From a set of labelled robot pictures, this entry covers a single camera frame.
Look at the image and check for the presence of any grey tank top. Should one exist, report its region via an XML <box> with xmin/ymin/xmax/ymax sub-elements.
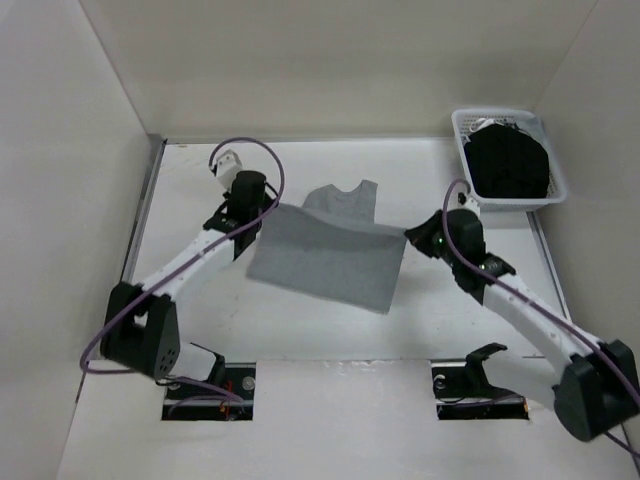
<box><xmin>247</xmin><ymin>180</ymin><xmax>406</xmax><ymax>314</ymax></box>

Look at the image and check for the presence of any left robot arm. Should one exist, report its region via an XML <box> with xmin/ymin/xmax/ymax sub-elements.
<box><xmin>100</xmin><ymin>170</ymin><xmax>274</xmax><ymax>399</ymax></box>

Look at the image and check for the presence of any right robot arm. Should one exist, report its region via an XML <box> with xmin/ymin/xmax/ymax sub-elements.
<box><xmin>404</xmin><ymin>208</ymin><xmax>639</xmax><ymax>442</ymax></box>

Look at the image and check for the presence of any black tank top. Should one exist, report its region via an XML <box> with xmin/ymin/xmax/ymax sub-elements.
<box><xmin>464</xmin><ymin>124</ymin><xmax>550</xmax><ymax>199</ymax></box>

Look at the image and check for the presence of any white tank top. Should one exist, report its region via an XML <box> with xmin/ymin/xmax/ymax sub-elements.
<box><xmin>469</xmin><ymin>117</ymin><xmax>501</xmax><ymax>134</ymax></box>

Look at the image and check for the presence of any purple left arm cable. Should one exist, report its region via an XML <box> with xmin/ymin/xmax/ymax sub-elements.
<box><xmin>80</xmin><ymin>137</ymin><xmax>287</xmax><ymax>404</ymax></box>

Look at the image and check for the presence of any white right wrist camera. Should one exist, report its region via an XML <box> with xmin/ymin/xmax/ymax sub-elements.
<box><xmin>456</xmin><ymin>191</ymin><xmax>481</xmax><ymax>217</ymax></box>

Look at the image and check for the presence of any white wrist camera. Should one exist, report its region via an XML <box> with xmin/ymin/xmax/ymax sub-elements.
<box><xmin>456</xmin><ymin>191</ymin><xmax>481</xmax><ymax>217</ymax></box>
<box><xmin>209</xmin><ymin>149</ymin><xmax>243</xmax><ymax>190</ymax></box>

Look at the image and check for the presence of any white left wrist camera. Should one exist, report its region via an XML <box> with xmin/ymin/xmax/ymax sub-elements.
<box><xmin>209</xmin><ymin>149</ymin><xmax>243</xmax><ymax>190</ymax></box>

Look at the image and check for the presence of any right aluminium table rail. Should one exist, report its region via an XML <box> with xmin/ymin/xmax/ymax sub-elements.
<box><xmin>526</xmin><ymin>212</ymin><xmax>573</xmax><ymax>322</ymax></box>

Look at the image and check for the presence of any aluminium table rail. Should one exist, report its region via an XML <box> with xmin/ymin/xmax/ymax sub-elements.
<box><xmin>526</xmin><ymin>212</ymin><xmax>573</xmax><ymax>322</ymax></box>
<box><xmin>97</xmin><ymin>133</ymin><xmax>168</xmax><ymax>361</ymax></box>

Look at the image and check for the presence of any left aluminium table rail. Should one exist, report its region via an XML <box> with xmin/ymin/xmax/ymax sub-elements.
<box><xmin>97</xmin><ymin>133</ymin><xmax>168</xmax><ymax>361</ymax></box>

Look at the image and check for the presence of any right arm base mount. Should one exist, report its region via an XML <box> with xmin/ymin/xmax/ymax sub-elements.
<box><xmin>431</xmin><ymin>342</ymin><xmax>529</xmax><ymax>421</ymax></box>

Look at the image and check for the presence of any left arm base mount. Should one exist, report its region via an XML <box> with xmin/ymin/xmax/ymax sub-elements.
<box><xmin>159</xmin><ymin>363</ymin><xmax>257</xmax><ymax>422</ymax></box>

